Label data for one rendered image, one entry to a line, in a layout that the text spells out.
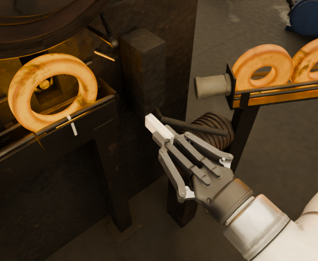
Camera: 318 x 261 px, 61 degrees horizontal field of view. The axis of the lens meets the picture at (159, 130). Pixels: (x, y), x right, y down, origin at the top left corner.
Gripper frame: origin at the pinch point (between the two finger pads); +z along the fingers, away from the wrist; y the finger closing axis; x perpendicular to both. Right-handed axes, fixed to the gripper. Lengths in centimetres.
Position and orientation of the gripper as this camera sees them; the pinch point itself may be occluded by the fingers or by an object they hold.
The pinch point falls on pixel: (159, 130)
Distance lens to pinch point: 52.4
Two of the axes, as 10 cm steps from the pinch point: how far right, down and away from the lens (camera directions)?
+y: 7.7, -4.8, 4.2
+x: 0.6, -6.1, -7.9
